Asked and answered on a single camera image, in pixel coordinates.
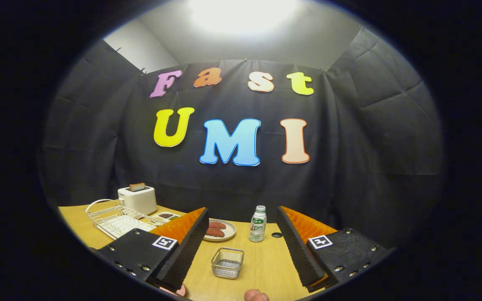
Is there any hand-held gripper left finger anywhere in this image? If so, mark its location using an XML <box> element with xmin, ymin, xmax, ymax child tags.
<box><xmin>88</xmin><ymin>207</ymin><xmax>210</xmax><ymax>293</ymax></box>

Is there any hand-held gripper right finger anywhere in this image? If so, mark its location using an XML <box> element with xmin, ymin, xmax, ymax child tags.
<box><xmin>275</xmin><ymin>206</ymin><xmax>392</xmax><ymax>293</ymax></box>

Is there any pink plate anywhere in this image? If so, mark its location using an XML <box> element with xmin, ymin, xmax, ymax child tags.
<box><xmin>159</xmin><ymin>283</ymin><xmax>187</xmax><ymax>298</ymax></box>

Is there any beige round plate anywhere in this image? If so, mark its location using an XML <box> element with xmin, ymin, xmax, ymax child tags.
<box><xmin>203</xmin><ymin>219</ymin><xmax>237</xmax><ymax>242</ymax></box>

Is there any white divided seasoning tray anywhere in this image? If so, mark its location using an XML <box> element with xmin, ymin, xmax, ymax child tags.
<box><xmin>153</xmin><ymin>211</ymin><xmax>181</xmax><ymax>222</ymax></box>

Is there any white drink bottle green label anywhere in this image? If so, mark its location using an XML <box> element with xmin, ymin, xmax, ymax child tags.
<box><xmin>249</xmin><ymin>205</ymin><xmax>267</xmax><ymax>243</ymax></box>

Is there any white toaster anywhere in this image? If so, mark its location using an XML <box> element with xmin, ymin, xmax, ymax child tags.
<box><xmin>118</xmin><ymin>183</ymin><xmax>158</xmax><ymax>216</ymax></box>

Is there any black backdrop cloth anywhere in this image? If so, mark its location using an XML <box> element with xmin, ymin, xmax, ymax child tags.
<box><xmin>36</xmin><ymin>27</ymin><xmax>446</xmax><ymax>251</ymax></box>

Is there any metal wire basket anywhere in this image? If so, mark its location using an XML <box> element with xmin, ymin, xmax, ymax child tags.
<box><xmin>211</xmin><ymin>247</ymin><xmax>245</xmax><ymax>280</ymax></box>

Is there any white wire dish rack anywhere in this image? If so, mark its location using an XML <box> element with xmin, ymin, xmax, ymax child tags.
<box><xmin>85</xmin><ymin>199</ymin><xmax>170</xmax><ymax>240</ymax></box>

